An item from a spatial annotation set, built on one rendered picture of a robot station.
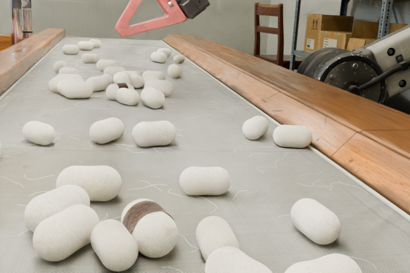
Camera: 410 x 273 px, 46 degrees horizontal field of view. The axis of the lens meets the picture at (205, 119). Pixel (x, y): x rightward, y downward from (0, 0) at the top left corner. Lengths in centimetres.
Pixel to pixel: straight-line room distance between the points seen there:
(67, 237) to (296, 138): 25
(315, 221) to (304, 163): 14
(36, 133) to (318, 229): 24
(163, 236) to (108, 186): 7
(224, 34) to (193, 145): 484
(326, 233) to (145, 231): 9
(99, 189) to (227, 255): 11
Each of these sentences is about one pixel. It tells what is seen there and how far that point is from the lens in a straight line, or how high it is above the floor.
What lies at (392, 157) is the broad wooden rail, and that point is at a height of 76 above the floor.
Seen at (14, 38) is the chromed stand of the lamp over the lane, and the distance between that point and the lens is 114.
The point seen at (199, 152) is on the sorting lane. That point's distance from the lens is 40.
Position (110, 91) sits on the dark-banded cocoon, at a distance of 58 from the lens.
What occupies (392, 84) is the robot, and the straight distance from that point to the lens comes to 88.
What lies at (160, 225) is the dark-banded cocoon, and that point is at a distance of 23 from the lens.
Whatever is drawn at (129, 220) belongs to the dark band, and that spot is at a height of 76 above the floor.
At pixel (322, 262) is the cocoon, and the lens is 21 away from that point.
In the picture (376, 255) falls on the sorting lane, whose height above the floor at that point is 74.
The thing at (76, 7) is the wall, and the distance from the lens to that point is 499.
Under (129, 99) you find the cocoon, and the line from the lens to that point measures 55.
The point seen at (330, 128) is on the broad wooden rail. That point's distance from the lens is 44.
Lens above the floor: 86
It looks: 13 degrees down
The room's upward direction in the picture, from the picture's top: 3 degrees clockwise
